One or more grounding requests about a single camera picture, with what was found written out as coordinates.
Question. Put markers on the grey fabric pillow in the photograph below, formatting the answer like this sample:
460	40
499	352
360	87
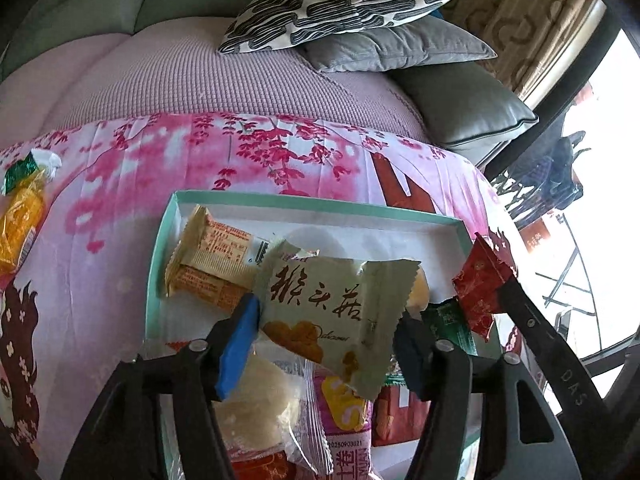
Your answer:
400	45

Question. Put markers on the yellow green-ended snack packet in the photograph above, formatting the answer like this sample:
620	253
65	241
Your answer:
20	220

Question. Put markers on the dark window frame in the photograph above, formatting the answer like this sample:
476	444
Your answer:
575	70

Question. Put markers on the pale mushroom cookie packet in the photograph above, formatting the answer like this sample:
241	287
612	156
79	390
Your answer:
325	310

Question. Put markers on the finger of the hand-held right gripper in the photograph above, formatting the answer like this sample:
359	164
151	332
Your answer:
540	330

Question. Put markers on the beige patterned curtain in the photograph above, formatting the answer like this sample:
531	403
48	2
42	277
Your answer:
525	25

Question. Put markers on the pink printed blanket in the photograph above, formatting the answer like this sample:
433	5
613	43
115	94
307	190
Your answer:
125	210

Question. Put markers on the grey leather cushion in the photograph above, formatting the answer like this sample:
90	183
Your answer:
465	105

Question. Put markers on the purple snack packet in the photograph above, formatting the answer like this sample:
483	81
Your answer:
345	425

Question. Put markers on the small red snack packet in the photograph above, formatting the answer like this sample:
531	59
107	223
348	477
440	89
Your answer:
477	285

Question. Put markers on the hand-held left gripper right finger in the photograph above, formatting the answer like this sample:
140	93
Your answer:
412	360

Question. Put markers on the dark hanging clothes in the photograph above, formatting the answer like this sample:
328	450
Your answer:
555	170

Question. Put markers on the green snack packet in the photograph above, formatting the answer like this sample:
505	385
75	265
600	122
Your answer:
450	325

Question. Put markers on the blue cloth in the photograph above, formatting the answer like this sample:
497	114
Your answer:
436	12

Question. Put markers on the black white patterned pillow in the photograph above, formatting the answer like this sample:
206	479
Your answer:
340	5

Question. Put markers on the clear rice cracker packet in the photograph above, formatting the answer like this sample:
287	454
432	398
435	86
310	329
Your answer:
265	400

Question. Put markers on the dark red white-label packet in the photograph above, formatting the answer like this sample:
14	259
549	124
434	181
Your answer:
395	420

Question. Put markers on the beige barcode snack packet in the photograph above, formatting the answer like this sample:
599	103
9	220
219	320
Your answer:
220	250

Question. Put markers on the teal shallow box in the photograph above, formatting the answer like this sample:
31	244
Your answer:
350	237

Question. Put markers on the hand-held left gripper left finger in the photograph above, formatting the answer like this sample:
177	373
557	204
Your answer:
235	355

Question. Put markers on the pink knitted sofa cover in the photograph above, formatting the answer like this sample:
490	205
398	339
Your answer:
200	75

